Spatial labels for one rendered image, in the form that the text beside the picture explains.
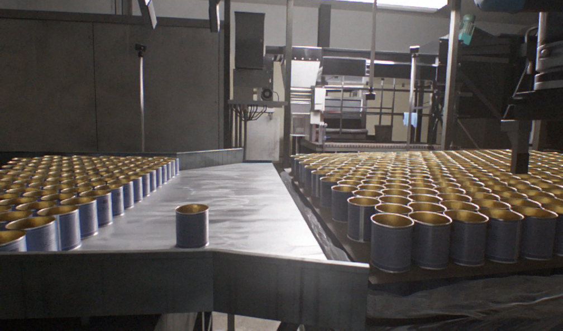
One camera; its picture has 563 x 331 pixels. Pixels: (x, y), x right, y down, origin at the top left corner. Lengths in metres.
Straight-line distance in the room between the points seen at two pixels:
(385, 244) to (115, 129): 3.11
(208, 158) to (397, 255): 1.36
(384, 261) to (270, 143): 2.97
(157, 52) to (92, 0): 7.04
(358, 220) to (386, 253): 0.12
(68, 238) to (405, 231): 0.62
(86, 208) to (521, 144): 0.89
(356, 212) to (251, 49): 2.47
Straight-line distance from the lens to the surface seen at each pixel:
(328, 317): 0.44
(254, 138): 3.40
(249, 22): 3.00
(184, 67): 3.21
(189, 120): 3.15
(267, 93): 2.97
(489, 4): 0.49
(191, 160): 1.65
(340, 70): 3.71
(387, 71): 3.93
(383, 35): 10.00
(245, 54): 2.92
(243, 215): 0.83
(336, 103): 5.12
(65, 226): 0.70
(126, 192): 0.95
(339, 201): 0.72
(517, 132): 0.69
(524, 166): 0.71
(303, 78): 3.64
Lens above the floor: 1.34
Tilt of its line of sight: 6 degrees down
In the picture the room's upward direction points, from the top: 1 degrees clockwise
